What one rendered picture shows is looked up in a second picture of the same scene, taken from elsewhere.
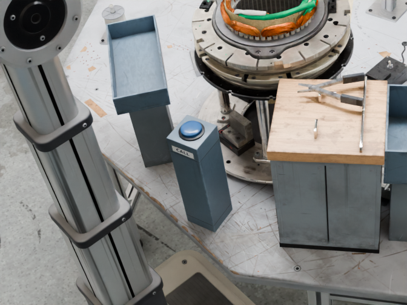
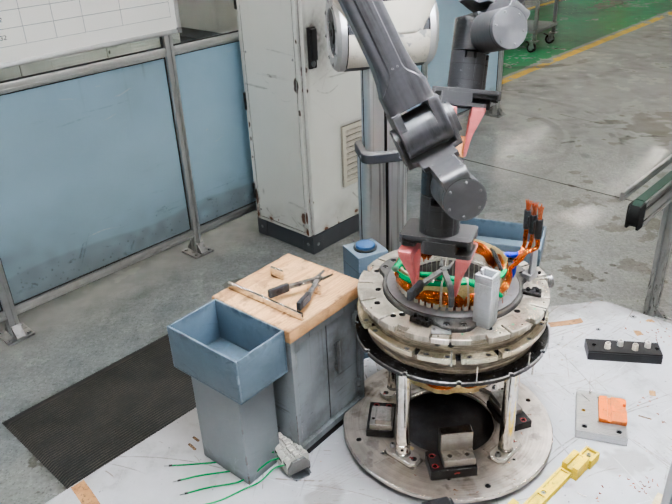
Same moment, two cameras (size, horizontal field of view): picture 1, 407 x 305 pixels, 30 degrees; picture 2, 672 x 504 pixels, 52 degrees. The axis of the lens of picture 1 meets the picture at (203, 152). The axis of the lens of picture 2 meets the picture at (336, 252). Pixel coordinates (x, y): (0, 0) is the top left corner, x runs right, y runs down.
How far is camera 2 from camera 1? 189 cm
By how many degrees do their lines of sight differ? 83
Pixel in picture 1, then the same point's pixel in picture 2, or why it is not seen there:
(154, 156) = not seen: hidden behind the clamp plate
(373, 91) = (285, 319)
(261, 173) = (378, 379)
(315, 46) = (367, 292)
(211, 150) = (351, 269)
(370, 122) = (252, 303)
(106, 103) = (568, 330)
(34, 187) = not seen: outside the picture
